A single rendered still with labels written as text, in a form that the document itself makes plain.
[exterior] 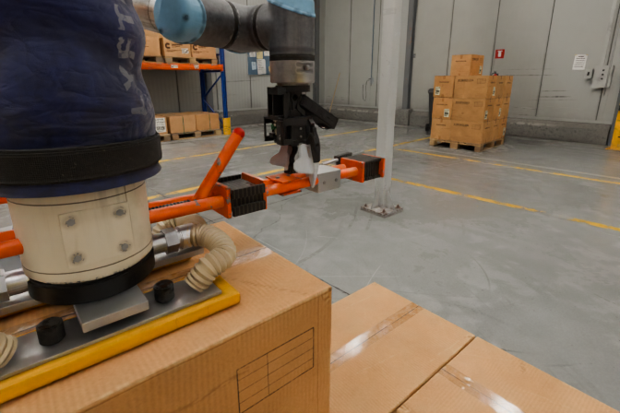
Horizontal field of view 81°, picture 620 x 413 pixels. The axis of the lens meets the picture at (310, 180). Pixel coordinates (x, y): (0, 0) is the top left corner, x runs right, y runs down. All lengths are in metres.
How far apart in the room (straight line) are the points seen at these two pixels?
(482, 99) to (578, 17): 3.15
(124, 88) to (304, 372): 0.53
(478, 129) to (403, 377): 6.46
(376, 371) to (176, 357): 0.67
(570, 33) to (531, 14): 0.90
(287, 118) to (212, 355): 0.43
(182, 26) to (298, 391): 0.66
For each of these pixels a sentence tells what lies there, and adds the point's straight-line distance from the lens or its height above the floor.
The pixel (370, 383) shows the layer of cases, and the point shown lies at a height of 0.54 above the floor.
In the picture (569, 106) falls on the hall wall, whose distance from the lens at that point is 9.66.
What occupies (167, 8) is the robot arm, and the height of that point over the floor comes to 1.41.
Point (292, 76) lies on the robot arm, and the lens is 0.72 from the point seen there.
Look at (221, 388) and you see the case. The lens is 0.61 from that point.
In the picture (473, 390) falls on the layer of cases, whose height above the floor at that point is 0.54.
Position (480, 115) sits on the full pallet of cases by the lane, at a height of 0.66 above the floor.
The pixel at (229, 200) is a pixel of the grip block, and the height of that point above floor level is 1.08.
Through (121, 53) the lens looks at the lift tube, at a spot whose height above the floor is 1.32.
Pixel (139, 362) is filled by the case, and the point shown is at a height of 0.94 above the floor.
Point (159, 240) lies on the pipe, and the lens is 0.67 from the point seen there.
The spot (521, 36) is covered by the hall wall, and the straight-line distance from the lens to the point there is 9.96.
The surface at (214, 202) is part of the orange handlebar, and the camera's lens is 0.66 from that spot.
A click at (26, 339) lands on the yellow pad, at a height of 0.97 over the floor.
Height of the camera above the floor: 1.29
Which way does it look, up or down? 16 degrees down
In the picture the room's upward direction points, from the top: straight up
